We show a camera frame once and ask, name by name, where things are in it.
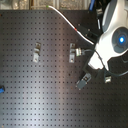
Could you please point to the metal cable clip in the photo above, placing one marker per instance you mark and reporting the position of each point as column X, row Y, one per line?
column 73, row 52
column 36, row 52

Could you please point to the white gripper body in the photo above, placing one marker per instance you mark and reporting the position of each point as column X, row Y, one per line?
column 95, row 64

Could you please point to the left metal cable clip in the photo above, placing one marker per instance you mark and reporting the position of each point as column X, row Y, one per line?
column 36, row 52

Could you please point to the right metal cable clip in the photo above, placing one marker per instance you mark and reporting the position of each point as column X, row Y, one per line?
column 73, row 52

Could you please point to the blue object at edge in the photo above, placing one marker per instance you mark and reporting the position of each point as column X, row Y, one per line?
column 1, row 89

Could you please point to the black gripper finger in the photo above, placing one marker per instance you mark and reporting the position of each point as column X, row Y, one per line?
column 81, row 83
column 108, row 79

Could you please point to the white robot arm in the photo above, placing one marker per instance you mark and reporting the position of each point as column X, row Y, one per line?
column 113, row 42

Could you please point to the black perforated breadboard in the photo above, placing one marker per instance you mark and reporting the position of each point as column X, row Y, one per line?
column 44, row 94

